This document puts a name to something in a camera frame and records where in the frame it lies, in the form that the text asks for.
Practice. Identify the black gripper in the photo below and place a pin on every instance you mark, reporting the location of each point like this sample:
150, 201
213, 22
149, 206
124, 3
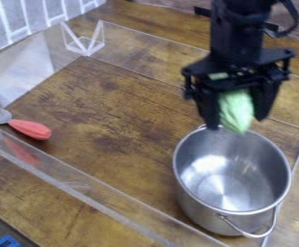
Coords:
237, 64

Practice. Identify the green bitter gourd toy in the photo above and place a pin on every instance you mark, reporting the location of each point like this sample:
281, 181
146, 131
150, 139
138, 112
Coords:
235, 110

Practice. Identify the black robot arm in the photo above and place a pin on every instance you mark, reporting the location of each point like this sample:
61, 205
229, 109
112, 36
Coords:
247, 11

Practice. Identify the silver metal pot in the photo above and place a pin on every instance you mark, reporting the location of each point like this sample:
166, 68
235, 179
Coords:
232, 179

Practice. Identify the blue object at corner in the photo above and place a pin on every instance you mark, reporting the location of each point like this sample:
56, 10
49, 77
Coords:
8, 241

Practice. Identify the clear acrylic barrier panel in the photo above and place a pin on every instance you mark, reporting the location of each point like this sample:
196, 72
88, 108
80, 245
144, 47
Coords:
126, 210

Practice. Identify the clear acrylic corner bracket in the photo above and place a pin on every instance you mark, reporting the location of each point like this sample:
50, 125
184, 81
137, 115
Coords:
81, 45

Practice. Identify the red handled metal spatula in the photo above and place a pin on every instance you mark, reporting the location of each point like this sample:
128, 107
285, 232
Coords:
30, 129

